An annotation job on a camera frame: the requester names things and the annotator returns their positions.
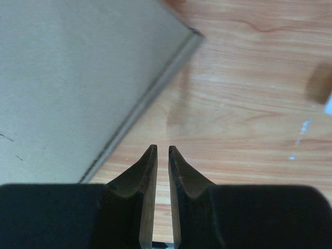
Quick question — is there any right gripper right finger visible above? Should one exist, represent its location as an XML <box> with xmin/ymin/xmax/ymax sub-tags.
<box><xmin>169</xmin><ymin>146</ymin><xmax>331</xmax><ymax>248</ymax></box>

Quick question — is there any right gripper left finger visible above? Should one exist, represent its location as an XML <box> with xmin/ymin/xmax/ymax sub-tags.
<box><xmin>1</xmin><ymin>145</ymin><xmax>158</xmax><ymax>248</ymax></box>

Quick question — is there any cardboard box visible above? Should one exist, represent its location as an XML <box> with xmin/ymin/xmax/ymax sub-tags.
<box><xmin>1</xmin><ymin>1</ymin><xmax>203</xmax><ymax>184</ymax></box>

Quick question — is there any white clothes rack stand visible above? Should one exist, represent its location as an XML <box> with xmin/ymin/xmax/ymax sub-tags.
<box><xmin>324</xmin><ymin>93</ymin><xmax>332</xmax><ymax>115</ymax></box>

